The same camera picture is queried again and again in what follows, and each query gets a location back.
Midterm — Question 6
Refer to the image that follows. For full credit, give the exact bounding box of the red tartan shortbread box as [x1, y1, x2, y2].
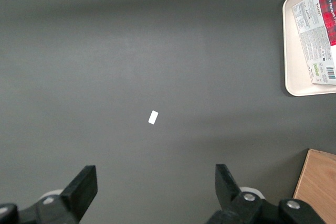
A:
[291, 0, 336, 86]

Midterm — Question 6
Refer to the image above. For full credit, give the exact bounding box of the small white paper tag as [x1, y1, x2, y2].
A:
[147, 110, 159, 125]

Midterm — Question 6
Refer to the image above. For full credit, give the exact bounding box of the beige plastic tray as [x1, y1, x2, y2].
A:
[282, 0, 336, 98]

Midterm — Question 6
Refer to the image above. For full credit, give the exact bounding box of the wooden drawer cabinet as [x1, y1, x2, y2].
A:
[292, 148, 336, 224]

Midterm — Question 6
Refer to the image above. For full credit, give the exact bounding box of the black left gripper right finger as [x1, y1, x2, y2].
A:
[206, 164, 327, 224]

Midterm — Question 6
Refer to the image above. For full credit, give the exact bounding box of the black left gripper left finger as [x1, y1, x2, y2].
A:
[0, 165, 99, 224]

